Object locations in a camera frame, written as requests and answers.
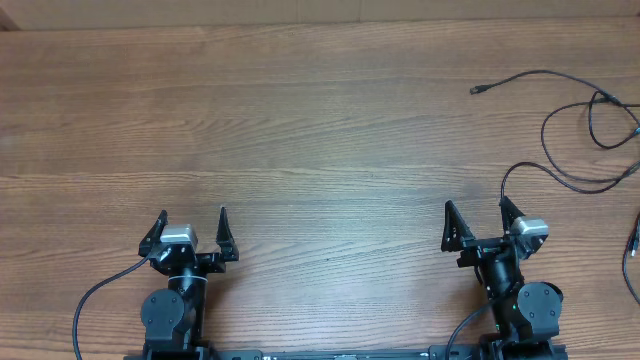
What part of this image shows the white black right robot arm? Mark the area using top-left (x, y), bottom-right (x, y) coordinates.
top-left (441, 197), bottom-right (568, 359)

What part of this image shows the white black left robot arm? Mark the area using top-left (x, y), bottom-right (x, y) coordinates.
top-left (138, 208), bottom-right (239, 360)

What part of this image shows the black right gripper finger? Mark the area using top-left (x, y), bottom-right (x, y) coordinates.
top-left (499, 196), bottom-right (524, 234)
top-left (441, 200), bottom-right (476, 252)

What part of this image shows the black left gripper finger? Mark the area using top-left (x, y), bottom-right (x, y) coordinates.
top-left (216, 207), bottom-right (239, 262)
top-left (138, 210), bottom-right (168, 257)

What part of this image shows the black cable bundle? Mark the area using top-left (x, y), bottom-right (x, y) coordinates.
top-left (500, 102), bottom-right (640, 201)

